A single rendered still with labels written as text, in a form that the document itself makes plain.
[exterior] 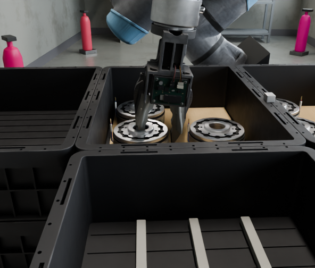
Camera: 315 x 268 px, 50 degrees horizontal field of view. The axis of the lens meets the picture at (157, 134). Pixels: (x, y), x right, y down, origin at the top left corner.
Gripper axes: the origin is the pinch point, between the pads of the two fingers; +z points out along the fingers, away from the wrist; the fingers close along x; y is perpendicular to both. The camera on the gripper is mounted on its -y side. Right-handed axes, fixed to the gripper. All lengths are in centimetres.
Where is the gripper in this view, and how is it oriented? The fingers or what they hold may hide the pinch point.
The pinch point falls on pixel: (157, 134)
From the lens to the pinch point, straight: 63.7
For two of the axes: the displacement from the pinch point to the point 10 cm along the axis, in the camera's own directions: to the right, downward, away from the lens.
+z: -1.3, 8.9, 4.3
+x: 9.9, 1.0, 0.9
